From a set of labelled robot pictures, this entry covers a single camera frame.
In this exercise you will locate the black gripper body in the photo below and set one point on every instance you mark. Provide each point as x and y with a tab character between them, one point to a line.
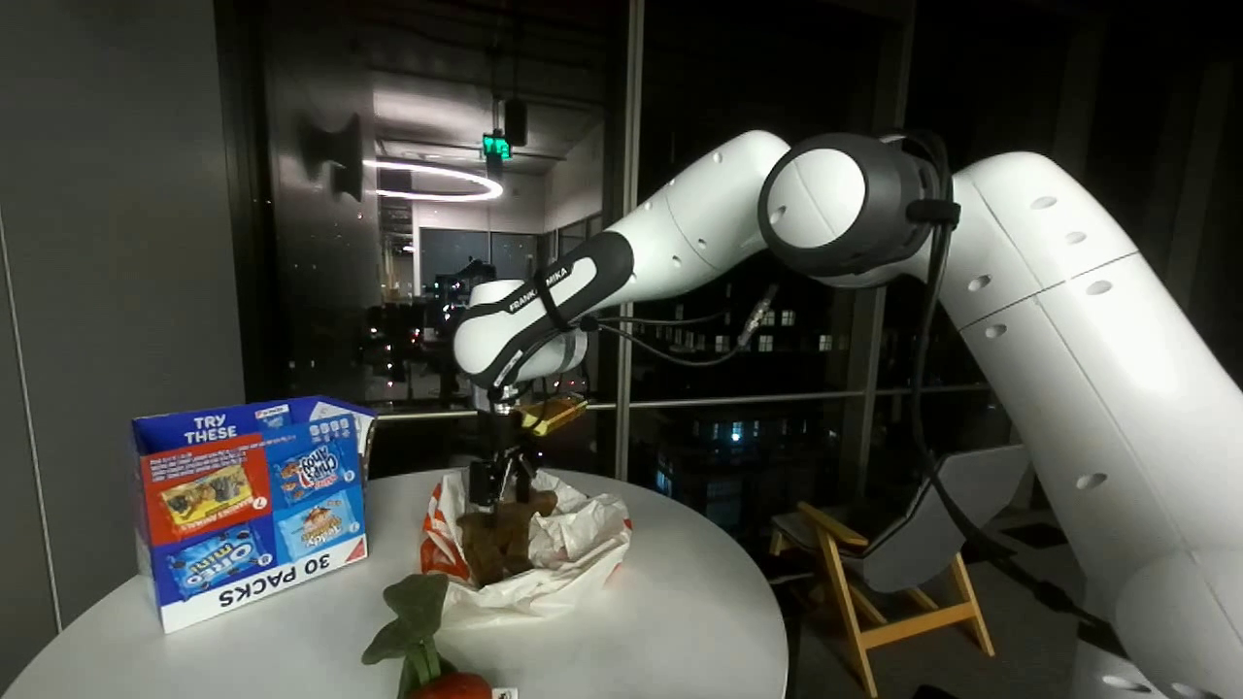
504	460

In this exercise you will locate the white orange plastic bag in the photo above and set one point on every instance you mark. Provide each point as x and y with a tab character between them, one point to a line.
568	552

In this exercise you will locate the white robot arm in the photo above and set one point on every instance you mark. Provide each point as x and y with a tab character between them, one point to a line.
1133	423

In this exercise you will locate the blue snack variety box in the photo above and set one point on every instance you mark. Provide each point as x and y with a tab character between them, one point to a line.
251	502

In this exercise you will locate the wooden chair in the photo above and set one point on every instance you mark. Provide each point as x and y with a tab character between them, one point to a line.
887	590

